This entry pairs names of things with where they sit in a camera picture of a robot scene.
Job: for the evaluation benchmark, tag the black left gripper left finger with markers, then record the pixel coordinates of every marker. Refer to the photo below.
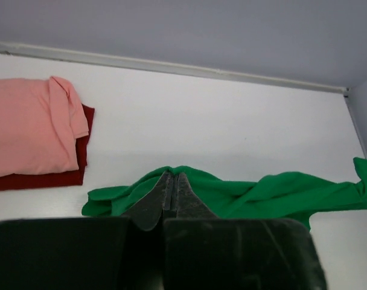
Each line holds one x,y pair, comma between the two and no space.
123,252

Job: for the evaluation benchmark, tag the dark red t shirt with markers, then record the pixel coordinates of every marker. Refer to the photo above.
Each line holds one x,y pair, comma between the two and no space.
81,157

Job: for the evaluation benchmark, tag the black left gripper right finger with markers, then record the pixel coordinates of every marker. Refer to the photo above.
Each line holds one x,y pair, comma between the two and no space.
203,251

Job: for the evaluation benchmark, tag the pink t shirt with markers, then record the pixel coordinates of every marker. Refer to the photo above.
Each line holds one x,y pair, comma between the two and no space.
40,92

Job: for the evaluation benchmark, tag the green t shirt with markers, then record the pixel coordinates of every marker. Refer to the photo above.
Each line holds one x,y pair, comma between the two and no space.
294,195

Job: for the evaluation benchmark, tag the aluminium table edge rail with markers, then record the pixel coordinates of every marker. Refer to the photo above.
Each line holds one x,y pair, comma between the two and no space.
63,55

